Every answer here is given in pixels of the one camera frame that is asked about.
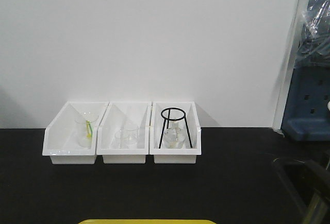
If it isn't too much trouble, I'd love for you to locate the black metal tripod stand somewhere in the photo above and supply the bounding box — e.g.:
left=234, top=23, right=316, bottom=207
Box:
left=158, top=107, right=193, bottom=149

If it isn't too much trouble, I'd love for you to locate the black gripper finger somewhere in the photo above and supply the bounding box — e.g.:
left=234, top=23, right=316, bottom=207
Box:
left=273, top=158, right=325, bottom=209

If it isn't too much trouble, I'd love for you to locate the small front glass beaker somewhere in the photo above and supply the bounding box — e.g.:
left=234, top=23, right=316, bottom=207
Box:
left=113, top=130, right=129, bottom=149

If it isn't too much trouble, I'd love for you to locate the large glass beaker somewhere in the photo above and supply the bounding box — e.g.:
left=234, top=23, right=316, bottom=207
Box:
left=74, top=112, right=98, bottom=148

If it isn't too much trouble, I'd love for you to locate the yellow green pipette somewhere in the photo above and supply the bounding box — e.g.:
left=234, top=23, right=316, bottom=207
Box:
left=86, top=120, right=93, bottom=139

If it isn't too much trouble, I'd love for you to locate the yellow tray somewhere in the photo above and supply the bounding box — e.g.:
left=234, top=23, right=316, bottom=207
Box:
left=80, top=219, right=215, bottom=224

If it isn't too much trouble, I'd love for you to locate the right white storage bin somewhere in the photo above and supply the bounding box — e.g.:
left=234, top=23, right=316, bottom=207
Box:
left=150, top=101, right=202, bottom=164

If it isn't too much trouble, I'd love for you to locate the white storage bin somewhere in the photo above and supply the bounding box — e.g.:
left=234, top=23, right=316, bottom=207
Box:
left=96, top=101, right=152, bottom=164
left=150, top=101, right=202, bottom=164
left=42, top=101, right=109, bottom=164

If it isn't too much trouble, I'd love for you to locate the small glass beaker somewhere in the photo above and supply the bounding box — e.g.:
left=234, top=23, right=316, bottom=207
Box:
left=113, top=130, right=129, bottom=149
left=125, top=123, right=139, bottom=149

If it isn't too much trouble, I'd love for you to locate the clear plastic wrapped bundle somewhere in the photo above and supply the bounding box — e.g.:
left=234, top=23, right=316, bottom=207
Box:
left=294, top=0, right=329, bottom=68

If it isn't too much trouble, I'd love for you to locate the left white storage bin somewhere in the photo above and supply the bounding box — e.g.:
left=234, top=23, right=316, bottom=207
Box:
left=42, top=101, right=109, bottom=164

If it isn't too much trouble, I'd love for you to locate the middle white storage bin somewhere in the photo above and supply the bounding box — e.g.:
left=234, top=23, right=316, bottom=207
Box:
left=96, top=101, right=152, bottom=164

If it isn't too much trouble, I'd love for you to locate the small rear glass beaker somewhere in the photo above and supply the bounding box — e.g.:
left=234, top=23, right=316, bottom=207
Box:
left=125, top=123, right=139, bottom=149

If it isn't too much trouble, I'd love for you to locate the clear glass conical flask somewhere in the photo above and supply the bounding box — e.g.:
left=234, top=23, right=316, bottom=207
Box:
left=163, top=121, right=186, bottom=149

